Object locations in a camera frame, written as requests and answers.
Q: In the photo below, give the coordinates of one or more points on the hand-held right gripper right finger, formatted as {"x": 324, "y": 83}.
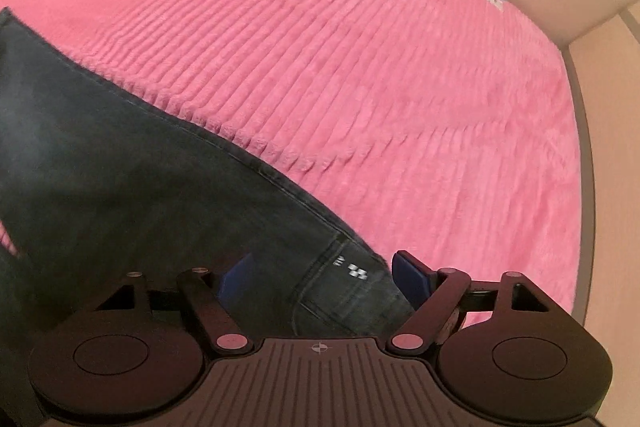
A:
{"x": 410, "y": 279}

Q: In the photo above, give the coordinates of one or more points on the pink ribbed blanket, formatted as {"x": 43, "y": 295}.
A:
{"x": 375, "y": 82}

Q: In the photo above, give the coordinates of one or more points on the dark grey pants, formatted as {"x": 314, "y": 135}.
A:
{"x": 125, "y": 167}

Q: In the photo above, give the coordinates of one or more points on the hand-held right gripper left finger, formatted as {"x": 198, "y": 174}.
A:
{"x": 235, "y": 279}

